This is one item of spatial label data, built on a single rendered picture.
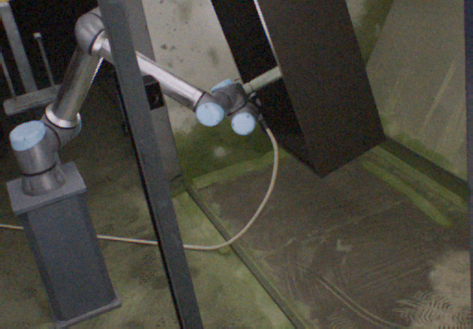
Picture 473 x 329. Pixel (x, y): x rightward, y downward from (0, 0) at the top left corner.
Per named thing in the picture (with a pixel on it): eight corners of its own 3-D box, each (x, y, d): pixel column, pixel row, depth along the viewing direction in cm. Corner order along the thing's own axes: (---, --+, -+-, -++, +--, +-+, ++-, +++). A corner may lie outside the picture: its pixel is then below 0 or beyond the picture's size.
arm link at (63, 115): (26, 140, 300) (79, 5, 256) (50, 122, 314) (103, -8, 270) (54, 159, 300) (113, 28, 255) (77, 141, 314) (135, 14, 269)
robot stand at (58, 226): (57, 332, 306) (13, 212, 278) (47, 296, 332) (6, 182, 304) (122, 306, 314) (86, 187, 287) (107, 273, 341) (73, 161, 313)
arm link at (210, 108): (65, 18, 247) (224, 111, 240) (83, 7, 257) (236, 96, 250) (57, 43, 254) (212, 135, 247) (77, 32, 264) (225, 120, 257)
